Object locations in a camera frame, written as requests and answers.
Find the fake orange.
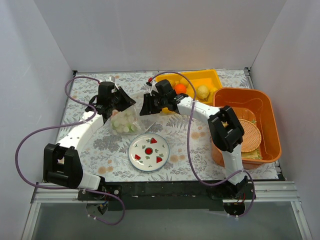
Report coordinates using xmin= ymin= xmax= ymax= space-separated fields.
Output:
xmin=174 ymin=83 xmax=187 ymax=94

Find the clear zip top bag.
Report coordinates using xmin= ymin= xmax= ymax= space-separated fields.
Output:
xmin=110 ymin=92 xmax=155 ymax=135

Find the smooth fake yellow lemon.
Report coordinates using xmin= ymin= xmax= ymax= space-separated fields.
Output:
xmin=179 ymin=78 xmax=189 ymax=87

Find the wrinkled fake yellow lemon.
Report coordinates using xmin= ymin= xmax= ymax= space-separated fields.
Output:
xmin=196 ymin=85 xmax=210 ymax=102

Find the fake yellow mango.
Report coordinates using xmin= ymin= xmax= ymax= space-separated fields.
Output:
xmin=168 ymin=80 xmax=176 ymax=89

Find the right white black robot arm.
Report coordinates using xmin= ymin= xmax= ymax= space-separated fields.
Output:
xmin=139 ymin=79 xmax=248 ymax=199

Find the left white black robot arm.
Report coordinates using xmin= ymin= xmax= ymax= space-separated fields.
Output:
xmin=43 ymin=76 xmax=136 ymax=200

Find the yellow plastic tray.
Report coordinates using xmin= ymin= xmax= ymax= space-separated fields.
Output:
xmin=155 ymin=69 xmax=223 ymax=106

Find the watermelon pattern ceramic plate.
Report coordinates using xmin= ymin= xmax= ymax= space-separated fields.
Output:
xmin=128 ymin=133 xmax=170 ymax=172

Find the orange plastic tub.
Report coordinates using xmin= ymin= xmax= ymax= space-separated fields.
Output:
xmin=213 ymin=87 xmax=282 ymax=170

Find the round woven bamboo basket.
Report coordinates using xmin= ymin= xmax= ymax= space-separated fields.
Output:
xmin=239 ymin=119 xmax=262 ymax=153

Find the green bamboo placemat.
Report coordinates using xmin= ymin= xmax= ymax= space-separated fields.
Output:
xmin=241 ymin=118 xmax=264 ymax=161

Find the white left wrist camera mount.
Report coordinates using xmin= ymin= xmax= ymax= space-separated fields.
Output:
xmin=99 ymin=75 xmax=116 ymax=85

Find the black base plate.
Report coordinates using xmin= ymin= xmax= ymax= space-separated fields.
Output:
xmin=77 ymin=180 xmax=256 ymax=212

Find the aluminium frame rail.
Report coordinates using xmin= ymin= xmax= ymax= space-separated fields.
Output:
xmin=32 ymin=80 xmax=312 ymax=240

